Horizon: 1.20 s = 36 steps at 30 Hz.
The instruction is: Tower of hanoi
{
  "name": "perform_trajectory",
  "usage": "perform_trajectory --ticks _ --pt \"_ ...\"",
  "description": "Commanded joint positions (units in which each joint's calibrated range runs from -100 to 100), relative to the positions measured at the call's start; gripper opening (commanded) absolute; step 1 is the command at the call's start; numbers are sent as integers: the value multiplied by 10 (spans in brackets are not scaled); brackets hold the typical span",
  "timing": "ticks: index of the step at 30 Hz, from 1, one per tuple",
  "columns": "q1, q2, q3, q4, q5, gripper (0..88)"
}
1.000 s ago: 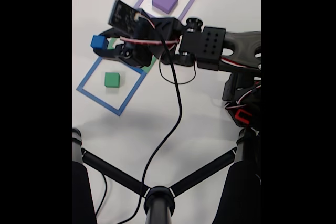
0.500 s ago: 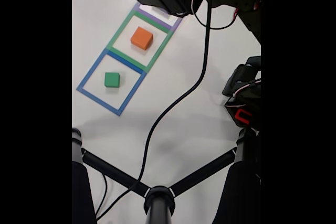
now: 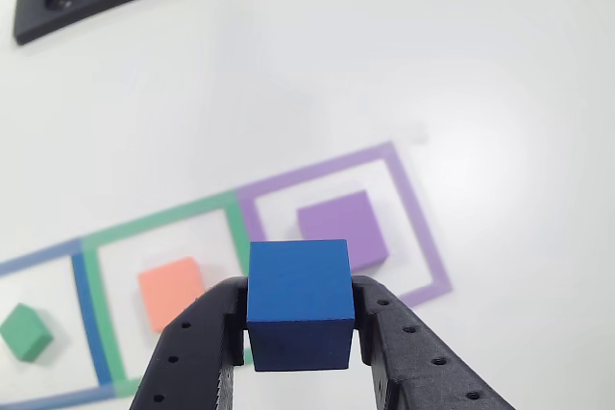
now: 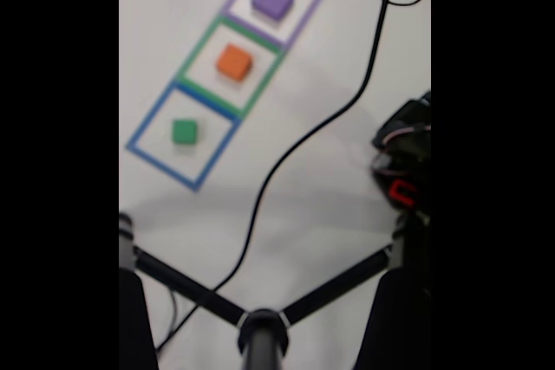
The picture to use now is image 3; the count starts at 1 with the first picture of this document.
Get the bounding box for small blue foam cube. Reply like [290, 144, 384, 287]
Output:
[245, 238, 357, 373]

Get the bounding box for green foam cube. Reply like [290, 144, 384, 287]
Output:
[0, 302, 53, 363]

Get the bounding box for green tape square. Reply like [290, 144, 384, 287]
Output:
[79, 190, 256, 398]

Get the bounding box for orange foam block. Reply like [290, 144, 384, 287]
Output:
[136, 255, 207, 334]

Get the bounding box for blue tape square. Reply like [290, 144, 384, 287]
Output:
[0, 236, 116, 410]

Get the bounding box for purple foam block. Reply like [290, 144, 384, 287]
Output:
[296, 189, 390, 273]

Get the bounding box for purple tape square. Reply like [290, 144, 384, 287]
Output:
[234, 140, 454, 309]

